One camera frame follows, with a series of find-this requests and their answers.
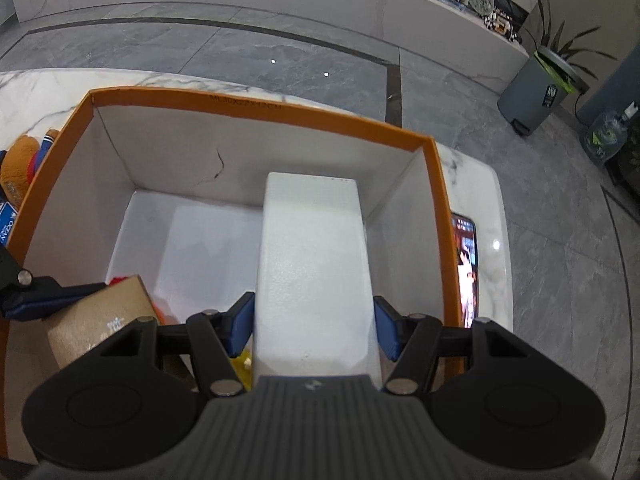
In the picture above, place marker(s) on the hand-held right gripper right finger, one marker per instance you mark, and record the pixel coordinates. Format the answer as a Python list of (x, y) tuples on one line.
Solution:
[(387, 330)]

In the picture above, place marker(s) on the yellow tape measure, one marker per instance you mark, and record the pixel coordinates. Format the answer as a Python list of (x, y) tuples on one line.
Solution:
[(245, 365)]

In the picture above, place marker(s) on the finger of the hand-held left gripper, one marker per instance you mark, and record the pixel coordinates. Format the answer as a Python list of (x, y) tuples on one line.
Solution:
[(45, 302)]

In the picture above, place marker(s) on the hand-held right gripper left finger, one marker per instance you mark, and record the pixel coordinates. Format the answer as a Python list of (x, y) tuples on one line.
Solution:
[(240, 322)]

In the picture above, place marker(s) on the blue card pack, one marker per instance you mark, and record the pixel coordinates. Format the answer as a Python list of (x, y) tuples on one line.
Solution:
[(6, 222)]

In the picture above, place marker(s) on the orange cardboard box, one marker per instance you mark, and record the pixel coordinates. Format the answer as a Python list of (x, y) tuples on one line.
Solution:
[(250, 112)]

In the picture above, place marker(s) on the grey trash can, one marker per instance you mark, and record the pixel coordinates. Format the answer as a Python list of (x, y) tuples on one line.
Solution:
[(530, 95)]

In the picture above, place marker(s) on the small brown cardboard box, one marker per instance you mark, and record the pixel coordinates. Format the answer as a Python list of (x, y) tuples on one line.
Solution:
[(95, 320)]

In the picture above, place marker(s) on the smartphone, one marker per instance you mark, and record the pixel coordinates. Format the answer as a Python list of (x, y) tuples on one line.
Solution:
[(465, 270)]

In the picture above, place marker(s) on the long leaf potted plant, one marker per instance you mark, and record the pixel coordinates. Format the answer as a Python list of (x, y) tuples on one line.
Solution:
[(560, 46)]

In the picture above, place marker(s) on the white foam block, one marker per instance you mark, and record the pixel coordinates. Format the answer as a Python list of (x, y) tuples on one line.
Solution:
[(315, 270)]

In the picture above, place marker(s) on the brown plush doll blue clothes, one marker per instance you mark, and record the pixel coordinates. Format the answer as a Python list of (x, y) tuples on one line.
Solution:
[(17, 165)]

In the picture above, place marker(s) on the clear water jug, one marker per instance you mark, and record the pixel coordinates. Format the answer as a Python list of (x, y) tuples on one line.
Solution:
[(605, 135)]

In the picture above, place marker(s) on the black white toy car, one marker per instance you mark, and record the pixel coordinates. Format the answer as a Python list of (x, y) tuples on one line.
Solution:
[(500, 22)]

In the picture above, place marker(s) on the orange crochet toy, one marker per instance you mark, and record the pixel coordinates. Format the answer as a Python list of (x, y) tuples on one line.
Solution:
[(161, 310)]

